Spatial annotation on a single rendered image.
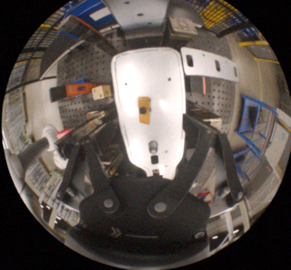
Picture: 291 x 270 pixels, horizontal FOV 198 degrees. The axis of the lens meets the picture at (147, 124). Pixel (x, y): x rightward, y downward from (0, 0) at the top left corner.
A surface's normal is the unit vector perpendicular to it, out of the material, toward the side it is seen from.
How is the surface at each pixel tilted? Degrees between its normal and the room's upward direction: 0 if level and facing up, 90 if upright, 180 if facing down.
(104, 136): 90
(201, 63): 0
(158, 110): 0
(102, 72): 0
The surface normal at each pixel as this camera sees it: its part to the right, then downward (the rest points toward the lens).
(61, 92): 0.99, -0.09
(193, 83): -0.04, 0.38
